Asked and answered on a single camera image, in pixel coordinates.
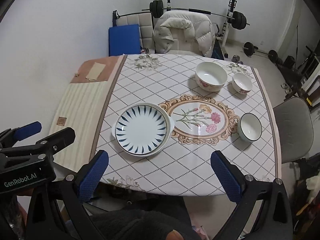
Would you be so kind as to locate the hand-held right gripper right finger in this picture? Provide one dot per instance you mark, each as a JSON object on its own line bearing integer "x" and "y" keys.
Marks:
{"x": 225, "y": 177}

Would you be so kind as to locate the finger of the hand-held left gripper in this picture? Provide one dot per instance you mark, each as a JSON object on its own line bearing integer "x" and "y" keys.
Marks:
{"x": 27, "y": 128}
{"x": 60, "y": 137}

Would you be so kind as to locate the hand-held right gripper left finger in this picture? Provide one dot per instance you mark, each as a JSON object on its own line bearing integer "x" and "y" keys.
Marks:
{"x": 93, "y": 175}

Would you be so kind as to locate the dark rimmed white bowl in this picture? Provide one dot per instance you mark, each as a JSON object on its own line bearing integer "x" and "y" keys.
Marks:
{"x": 250, "y": 126}

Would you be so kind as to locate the blue striped white plate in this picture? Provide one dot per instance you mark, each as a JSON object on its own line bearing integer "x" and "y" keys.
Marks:
{"x": 141, "y": 128}

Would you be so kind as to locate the small floral white bowl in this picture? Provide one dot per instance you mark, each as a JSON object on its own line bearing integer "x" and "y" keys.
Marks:
{"x": 241, "y": 81}

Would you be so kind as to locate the large floral white bowl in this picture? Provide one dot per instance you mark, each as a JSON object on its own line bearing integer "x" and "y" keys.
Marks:
{"x": 211, "y": 73}

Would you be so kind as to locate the long barbell with black plates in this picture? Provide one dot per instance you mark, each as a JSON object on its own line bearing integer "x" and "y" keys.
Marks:
{"x": 180, "y": 9}

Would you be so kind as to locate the person's right hand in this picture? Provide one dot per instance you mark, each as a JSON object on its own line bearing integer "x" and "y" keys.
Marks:
{"x": 175, "y": 235}

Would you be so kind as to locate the beige striped cloth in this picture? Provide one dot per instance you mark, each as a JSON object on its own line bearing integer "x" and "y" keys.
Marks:
{"x": 80, "y": 105}

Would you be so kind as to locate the diamond patterned floral tablecloth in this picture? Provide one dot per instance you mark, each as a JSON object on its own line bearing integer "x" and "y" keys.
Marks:
{"x": 175, "y": 160}

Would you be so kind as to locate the person's fleece clothing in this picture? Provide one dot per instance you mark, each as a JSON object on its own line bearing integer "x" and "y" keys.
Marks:
{"x": 130, "y": 225}

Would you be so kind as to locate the beige paper napkin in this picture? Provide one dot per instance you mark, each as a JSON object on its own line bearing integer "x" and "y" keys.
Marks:
{"x": 95, "y": 72}

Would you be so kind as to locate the grey chair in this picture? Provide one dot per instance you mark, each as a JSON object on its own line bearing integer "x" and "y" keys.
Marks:
{"x": 292, "y": 130}

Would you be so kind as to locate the brown cloth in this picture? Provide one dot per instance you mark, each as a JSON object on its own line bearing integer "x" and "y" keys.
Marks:
{"x": 112, "y": 67}

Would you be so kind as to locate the blue folded mat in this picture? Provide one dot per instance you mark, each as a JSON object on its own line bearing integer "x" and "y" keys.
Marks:
{"x": 123, "y": 40}

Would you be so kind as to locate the black exercise machine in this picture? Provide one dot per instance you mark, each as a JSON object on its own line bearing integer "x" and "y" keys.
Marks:
{"x": 287, "y": 75}

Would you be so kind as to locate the short barbell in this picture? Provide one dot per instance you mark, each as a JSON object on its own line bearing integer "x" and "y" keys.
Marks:
{"x": 248, "y": 48}

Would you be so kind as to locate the black box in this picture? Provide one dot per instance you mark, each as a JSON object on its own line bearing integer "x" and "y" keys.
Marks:
{"x": 290, "y": 61}

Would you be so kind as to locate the white barbell rack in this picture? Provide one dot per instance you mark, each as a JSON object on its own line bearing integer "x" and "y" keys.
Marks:
{"x": 225, "y": 37}

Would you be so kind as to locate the beige tufted padded chair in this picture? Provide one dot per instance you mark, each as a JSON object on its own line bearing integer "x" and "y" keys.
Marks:
{"x": 143, "y": 25}

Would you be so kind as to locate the white down jacket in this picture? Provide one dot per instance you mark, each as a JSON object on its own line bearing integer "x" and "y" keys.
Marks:
{"x": 180, "y": 25}

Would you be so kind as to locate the black metal frame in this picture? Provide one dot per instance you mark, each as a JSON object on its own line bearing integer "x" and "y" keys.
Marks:
{"x": 114, "y": 17}

